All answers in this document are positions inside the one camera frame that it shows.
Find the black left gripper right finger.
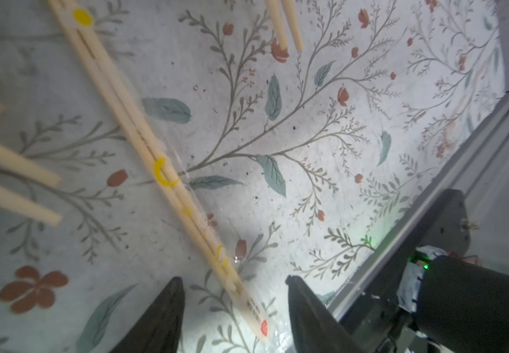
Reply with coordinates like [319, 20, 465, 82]
[286, 276, 362, 353]

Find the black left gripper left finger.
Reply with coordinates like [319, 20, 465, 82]
[111, 277, 185, 353]

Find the metal base rail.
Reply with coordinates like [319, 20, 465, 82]
[324, 90, 509, 353]

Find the bare chopsticks pair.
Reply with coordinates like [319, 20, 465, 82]
[265, 0, 304, 51]
[0, 85, 63, 228]

